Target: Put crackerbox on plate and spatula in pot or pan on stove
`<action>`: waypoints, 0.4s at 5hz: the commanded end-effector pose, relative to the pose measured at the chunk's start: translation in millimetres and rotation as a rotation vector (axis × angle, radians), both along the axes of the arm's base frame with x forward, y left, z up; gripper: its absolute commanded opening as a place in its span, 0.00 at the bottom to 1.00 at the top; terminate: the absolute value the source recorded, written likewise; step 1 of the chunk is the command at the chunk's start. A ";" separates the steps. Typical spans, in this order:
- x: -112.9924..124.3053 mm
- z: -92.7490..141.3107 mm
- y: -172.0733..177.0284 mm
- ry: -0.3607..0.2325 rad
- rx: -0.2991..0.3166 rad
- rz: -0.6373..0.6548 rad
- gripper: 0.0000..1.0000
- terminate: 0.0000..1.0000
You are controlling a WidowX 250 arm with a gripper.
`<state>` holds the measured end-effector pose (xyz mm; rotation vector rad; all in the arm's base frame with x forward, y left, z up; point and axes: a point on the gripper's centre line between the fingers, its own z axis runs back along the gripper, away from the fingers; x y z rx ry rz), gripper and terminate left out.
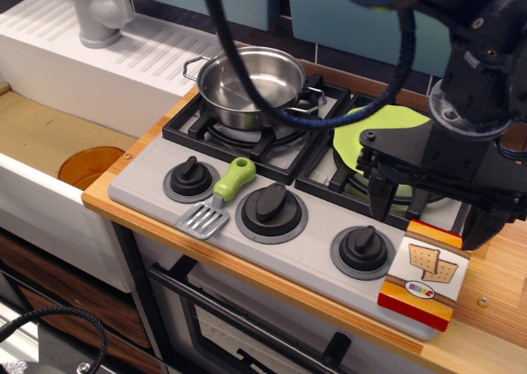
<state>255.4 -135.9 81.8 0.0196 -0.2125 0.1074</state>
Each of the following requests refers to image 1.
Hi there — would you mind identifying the green plastic plate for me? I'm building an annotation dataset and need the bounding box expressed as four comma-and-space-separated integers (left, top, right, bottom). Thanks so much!
333, 105, 431, 176

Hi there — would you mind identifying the black right stove knob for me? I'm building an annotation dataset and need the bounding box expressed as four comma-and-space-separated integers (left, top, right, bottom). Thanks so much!
330, 226, 396, 281

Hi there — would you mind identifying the stainless steel pot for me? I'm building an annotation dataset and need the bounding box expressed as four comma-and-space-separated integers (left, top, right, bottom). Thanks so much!
183, 46, 327, 131

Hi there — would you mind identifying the white toy sink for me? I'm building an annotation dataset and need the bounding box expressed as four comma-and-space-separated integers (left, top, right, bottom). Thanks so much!
1, 0, 220, 292

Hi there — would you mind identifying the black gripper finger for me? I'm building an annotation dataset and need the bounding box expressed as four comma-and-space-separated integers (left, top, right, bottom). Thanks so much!
462, 197, 526, 250
368, 171, 399, 222

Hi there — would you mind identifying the grey toy stove top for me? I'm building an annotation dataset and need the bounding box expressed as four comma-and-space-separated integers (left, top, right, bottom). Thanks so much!
108, 96, 469, 339

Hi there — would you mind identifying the black foreground cable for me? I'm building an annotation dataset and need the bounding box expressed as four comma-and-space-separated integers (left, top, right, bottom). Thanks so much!
0, 306, 109, 374

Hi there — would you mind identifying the black right burner grate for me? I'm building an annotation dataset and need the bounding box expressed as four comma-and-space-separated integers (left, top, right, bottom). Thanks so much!
295, 106, 469, 233

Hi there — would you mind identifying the green handled toy spatula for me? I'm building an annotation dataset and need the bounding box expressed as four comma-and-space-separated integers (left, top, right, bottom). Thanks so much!
175, 157, 256, 241

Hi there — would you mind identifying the black burner grate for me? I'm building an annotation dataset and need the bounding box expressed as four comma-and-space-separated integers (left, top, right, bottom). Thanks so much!
295, 106, 469, 233
161, 73, 352, 186

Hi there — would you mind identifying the black stove knob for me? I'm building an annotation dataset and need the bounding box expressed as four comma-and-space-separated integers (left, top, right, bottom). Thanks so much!
162, 156, 220, 203
330, 226, 396, 281
235, 182, 309, 245

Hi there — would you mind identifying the toy cracker box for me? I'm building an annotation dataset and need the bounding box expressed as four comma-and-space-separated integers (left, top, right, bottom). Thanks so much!
377, 221, 471, 332

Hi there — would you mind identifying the black left burner grate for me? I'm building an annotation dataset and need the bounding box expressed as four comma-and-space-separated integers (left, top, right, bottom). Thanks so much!
161, 73, 352, 186

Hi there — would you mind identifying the wooden drawer cabinet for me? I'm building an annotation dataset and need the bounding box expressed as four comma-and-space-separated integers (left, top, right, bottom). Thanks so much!
1, 230, 164, 373

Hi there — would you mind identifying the black left stove knob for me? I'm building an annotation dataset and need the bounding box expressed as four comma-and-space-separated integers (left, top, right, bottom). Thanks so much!
162, 156, 220, 203

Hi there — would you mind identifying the black oven door handle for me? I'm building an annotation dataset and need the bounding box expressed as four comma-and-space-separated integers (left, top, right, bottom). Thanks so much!
148, 256, 351, 373

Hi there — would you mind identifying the black middle stove knob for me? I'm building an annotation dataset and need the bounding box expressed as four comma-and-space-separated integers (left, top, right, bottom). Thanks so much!
235, 182, 309, 245

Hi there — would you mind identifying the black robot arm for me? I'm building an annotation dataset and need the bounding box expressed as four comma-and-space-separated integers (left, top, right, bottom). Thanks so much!
351, 0, 526, 250

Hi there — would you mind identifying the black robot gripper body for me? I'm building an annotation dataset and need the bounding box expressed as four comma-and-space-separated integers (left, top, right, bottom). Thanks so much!
358, 121, 526, 205

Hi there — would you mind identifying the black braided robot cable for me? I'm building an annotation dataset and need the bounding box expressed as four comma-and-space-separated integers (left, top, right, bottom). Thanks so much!
198, 0, 415, 131

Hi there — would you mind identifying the grey toy faucet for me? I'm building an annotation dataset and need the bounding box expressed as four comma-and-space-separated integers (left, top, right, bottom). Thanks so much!
73, 0, 134, 49

